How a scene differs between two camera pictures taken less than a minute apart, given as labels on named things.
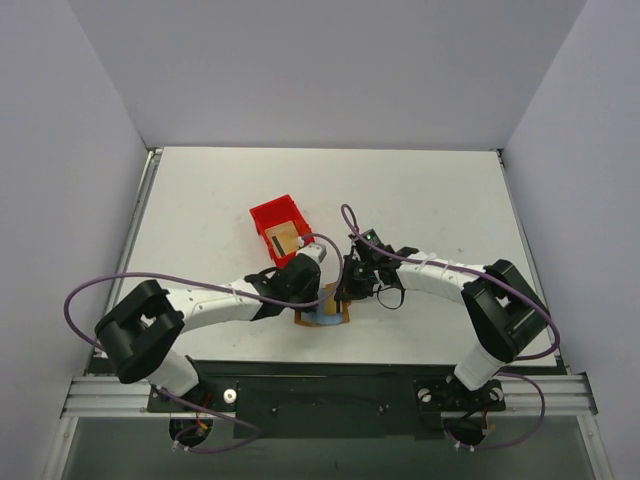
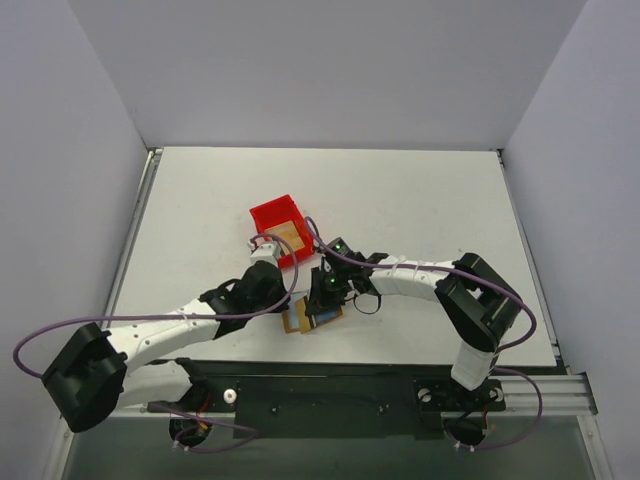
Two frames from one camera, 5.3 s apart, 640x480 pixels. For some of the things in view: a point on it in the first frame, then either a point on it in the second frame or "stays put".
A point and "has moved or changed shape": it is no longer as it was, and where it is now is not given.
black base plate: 389,400 stays put
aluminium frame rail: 535,395 stays put
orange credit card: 284,238 stays put
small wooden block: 330,304 has moved or changed shape
